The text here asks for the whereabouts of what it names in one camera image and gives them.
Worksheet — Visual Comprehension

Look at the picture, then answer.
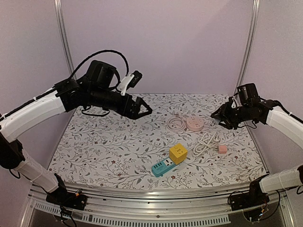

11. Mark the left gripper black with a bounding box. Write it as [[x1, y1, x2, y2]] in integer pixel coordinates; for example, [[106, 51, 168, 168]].
[[89, 85, 153, 119]]

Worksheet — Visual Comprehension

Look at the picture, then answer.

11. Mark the yellow cube socket adapter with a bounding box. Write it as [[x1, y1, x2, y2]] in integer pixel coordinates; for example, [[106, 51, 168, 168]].
[[169, 143, 187, 165]]

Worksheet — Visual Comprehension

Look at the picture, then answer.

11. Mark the teal power strip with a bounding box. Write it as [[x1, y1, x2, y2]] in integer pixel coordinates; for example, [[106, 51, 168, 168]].
[[151, 157, 182, 177]]

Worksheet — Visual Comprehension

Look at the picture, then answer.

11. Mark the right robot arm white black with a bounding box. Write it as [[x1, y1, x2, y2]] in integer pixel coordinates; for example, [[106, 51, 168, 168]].
[[211, 83, 303, 206]]

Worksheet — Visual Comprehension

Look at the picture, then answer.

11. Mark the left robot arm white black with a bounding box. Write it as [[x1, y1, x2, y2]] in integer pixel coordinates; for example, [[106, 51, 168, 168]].
[[0, 60, 152, 205]]

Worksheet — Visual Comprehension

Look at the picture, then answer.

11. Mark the pink round power strip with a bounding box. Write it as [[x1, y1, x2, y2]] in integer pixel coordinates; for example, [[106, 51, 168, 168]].
[[186, 116, 204, 132]]

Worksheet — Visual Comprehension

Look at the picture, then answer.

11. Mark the pink charger cube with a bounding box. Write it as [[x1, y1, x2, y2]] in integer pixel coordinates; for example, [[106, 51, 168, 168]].
[[217, 145, 228, 154]]

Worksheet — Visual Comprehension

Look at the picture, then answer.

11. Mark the floral table mat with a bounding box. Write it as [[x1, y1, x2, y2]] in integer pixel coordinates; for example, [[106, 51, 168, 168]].
[[49, 94, 267, 190]]

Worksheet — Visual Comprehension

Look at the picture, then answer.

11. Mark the white power strip cable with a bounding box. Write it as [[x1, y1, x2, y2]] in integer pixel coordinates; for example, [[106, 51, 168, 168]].
[[189, 132, 219, 156]]

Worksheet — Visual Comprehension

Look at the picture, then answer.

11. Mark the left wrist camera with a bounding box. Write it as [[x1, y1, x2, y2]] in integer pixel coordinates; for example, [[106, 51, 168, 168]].
[[116, 70, 143, 96]]

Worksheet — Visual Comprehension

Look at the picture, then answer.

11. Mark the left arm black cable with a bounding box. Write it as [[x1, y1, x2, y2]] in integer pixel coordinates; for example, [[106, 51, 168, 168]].
[[68, 49, 130, 116]]

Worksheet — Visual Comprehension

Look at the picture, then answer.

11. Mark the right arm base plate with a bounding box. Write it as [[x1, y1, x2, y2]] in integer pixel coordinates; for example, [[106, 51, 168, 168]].
[[227, 191, 270, 211]]

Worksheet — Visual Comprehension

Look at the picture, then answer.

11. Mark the aluminium front rail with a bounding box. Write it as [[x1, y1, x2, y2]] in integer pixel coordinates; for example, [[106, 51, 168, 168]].
[[26, 181, 289, 225]]

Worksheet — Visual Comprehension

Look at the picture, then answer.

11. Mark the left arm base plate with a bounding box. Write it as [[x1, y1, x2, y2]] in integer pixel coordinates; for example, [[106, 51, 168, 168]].
[[46, 188, 88, 210]]

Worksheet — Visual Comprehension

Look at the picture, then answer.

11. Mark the right aluminium corner post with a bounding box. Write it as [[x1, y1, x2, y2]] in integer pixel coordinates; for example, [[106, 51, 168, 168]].
[[235, 0, 260, 92]]

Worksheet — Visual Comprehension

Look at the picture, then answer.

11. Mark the aluminium corner post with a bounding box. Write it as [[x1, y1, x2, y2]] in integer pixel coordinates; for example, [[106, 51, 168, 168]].
[[54, 0, 74, 73], [235, 0, 260, 92]]

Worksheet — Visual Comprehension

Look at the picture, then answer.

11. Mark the left aluminium corner post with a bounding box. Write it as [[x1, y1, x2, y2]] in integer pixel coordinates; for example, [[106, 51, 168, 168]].
[[54, 0, 74, 73]]

